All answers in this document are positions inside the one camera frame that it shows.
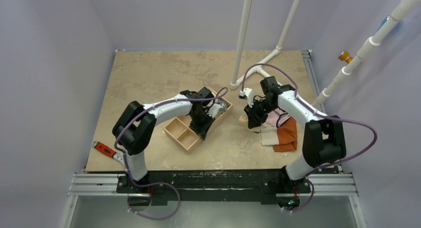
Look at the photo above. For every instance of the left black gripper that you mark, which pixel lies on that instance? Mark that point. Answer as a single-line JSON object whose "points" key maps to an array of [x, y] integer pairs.
{"points": [[202, 131]]}

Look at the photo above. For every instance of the wooden compartment tray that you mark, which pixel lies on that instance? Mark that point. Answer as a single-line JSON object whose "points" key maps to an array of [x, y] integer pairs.
{"points": [[178, 128]]}

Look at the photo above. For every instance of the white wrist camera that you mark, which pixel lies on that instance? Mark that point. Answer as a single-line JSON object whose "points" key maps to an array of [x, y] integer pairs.
{"points": [[212, 111], [247, 94]]}

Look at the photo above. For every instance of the white PVC pipe on wall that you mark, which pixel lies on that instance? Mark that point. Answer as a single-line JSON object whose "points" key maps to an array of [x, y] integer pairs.
{"points": [[371, 43]]}

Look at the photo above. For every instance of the rolled grey underwear in tray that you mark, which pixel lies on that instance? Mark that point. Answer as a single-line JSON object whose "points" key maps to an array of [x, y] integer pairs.
{"points": [[221, 107]]}

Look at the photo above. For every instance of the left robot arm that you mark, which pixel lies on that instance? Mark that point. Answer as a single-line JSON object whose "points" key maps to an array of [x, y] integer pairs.
{"points": [[134, 128]]}

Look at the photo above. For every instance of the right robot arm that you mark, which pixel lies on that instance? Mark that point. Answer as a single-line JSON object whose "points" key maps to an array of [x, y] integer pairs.
{"points": [[323, 140]]}

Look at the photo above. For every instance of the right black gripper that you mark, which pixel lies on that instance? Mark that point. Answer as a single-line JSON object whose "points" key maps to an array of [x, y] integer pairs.
{"points": [[253, 112]]}

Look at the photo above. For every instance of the orange valve fitting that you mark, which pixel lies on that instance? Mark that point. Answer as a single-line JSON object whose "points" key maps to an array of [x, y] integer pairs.
{"points": [[345, 56]]}

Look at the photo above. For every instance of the pink underwear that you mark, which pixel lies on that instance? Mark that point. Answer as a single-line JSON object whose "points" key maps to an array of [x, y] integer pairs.
{"points": [[277, 118]]}

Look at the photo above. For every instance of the blue clip on pipe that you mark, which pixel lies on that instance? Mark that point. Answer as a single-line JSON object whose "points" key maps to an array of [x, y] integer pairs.
{"points": [[383, 22]]}

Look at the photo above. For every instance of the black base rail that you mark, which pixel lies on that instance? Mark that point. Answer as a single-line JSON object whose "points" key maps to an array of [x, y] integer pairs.
{"points": [[265, 186]]}

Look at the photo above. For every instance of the red handled clamp tool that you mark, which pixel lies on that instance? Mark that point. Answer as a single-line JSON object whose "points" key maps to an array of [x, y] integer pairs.
{"points": [[106, 150]]}

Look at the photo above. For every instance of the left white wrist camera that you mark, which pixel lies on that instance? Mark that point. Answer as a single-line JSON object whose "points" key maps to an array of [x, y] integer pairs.
{"points": [[212, 111]]}

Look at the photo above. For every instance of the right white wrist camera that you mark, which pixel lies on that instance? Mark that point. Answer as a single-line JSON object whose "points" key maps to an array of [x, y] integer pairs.
{"points": [[247, 94]]}

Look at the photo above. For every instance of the orange white underwear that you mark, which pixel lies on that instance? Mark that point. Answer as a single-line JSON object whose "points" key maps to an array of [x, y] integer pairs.
{"points": [[283, 138]]}

